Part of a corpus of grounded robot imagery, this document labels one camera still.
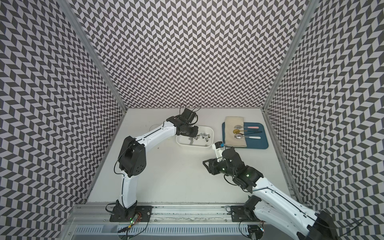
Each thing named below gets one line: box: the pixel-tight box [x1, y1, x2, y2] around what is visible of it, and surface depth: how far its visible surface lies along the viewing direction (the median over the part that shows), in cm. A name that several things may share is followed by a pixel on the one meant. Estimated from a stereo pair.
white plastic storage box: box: [176, 125, 214, 148], surface depth 101 cm
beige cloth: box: [224, 116, 247, 148], surface depth 107 cm
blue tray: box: [222, 121, 269, 149], surface depth 104 cm
